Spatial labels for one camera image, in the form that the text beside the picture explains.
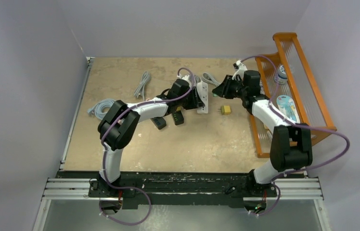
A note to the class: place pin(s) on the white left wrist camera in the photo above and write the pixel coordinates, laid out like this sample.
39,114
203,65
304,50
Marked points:
187,78

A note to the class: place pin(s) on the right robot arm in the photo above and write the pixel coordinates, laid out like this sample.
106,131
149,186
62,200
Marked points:
291,147

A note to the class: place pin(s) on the aluminium table edge rail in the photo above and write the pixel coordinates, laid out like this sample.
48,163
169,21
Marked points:
90,61

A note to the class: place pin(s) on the orange wooden rack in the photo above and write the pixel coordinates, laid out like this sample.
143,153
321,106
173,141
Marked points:
301,84

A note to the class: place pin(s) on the black aluminium robot base frame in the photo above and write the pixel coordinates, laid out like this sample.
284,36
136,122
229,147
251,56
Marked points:
235,190

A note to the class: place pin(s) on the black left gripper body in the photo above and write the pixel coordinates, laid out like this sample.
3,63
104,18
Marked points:
190,101

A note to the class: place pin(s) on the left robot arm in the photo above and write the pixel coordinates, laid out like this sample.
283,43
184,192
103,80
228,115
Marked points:
117,128

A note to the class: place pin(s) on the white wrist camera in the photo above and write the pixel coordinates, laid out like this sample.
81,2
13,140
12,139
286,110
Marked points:
187,78
240,69

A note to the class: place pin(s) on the white power strip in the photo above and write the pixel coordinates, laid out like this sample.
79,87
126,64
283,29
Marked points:
202,90

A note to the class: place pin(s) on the blue packaged item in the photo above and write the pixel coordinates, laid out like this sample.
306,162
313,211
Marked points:
288,107

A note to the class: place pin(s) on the black strip with pink plugs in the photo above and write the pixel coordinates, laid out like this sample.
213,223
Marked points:
159,122

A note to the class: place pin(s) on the yellow plug adapter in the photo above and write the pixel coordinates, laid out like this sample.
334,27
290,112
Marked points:
225,110

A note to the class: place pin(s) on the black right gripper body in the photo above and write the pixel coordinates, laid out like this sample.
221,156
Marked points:
233,88

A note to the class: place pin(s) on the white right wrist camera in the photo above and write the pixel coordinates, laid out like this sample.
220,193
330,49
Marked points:
240,69

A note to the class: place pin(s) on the black strip with green USB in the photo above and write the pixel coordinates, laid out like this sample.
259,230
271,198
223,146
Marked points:
178,117

